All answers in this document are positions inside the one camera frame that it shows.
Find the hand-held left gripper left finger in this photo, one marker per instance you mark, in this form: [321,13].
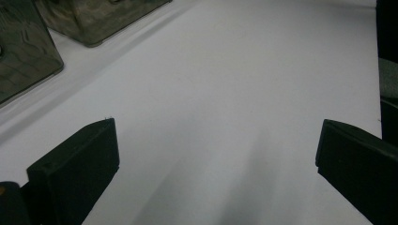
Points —
[75,168]

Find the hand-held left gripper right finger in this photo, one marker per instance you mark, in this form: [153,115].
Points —
[359,168]

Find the translucent grey plastic bin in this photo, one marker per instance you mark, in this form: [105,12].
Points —
[25,56]
[94,18]

